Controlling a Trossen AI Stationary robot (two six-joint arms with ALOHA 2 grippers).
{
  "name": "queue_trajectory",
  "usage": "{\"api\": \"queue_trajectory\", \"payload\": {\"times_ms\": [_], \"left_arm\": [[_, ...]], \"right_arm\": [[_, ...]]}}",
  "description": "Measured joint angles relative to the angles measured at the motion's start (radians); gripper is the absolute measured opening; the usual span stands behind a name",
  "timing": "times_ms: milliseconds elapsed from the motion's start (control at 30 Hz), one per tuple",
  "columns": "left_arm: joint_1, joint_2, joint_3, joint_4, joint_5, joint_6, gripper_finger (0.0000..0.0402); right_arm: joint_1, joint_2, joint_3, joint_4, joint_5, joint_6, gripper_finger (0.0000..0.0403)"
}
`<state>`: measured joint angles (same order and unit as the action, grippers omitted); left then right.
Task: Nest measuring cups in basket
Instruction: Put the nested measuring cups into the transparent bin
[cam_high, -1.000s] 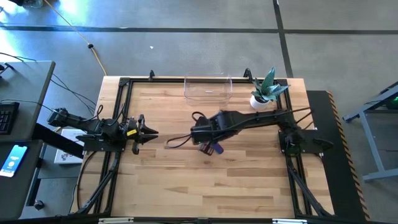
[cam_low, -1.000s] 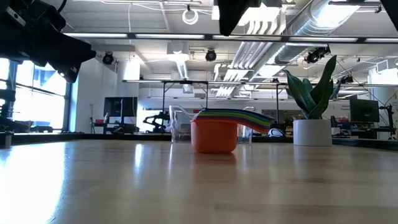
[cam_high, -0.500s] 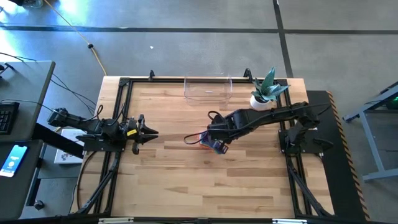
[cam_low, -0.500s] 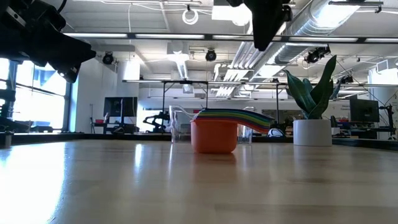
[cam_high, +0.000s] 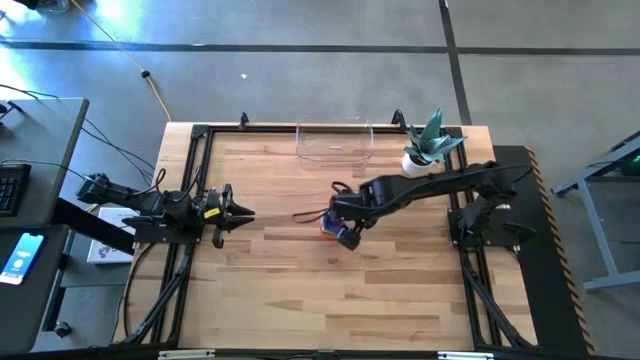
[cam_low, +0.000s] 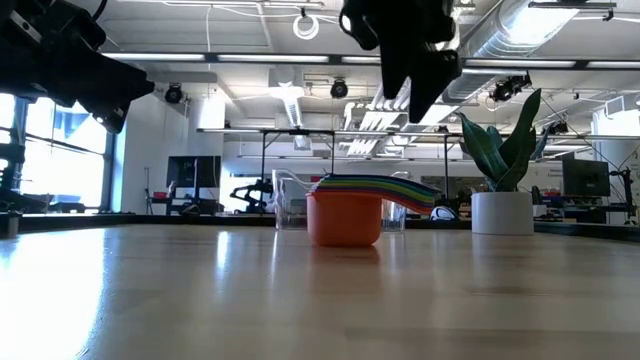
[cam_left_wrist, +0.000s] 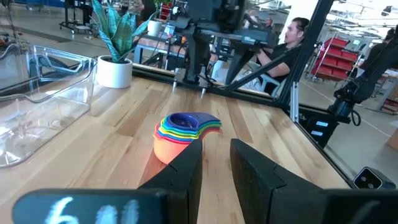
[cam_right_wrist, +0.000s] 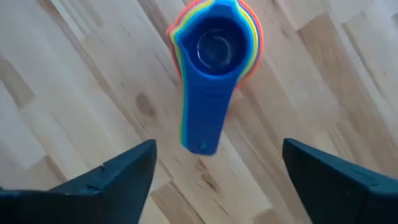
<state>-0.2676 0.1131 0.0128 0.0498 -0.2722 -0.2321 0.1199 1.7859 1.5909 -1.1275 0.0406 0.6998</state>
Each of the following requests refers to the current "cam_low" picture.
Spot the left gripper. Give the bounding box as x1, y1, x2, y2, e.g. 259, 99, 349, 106
0, 0, 156, 134

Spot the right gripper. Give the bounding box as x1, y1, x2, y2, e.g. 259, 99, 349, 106
369, 0, 464, 124

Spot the green measuring cup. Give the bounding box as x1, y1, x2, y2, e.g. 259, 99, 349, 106
313, 179, 440, 205

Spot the large red-orange measuring cup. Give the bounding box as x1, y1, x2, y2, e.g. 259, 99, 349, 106
306, 191, 435, 249

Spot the clear plastic basket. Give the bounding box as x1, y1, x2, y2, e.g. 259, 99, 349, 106
272, 168, 411, 233

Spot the black ceiling spotlight cluster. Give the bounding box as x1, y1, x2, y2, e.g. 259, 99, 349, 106
488, 73, 533, 104

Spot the green snake plant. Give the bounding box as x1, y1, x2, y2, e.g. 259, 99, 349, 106
455, 88, 550, 194

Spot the dark background machine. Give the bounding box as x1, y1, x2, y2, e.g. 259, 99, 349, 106
0, 142, 27, 239

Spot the white and black ball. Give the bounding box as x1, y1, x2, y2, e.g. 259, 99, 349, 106
429, 205, 459, 222

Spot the long LED light bar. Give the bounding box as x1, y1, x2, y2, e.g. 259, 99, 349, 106
99, 49, 640, 71

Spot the white plant pot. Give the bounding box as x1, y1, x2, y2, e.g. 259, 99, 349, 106
470, 191, 535, 236

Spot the black background desk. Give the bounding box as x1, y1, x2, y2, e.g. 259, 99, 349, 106
534, 202, 640, 226

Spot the silver ventilation duct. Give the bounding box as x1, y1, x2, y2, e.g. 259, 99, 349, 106
452, 0, 576, 104

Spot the black aluminium table frame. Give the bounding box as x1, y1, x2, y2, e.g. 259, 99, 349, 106
0, 212, 640, 239

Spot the black background station frame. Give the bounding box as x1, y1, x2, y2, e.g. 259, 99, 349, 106
197, 127, 451, 201

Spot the white coiled cable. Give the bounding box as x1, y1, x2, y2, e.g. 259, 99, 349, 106
292, 13, 320, 41

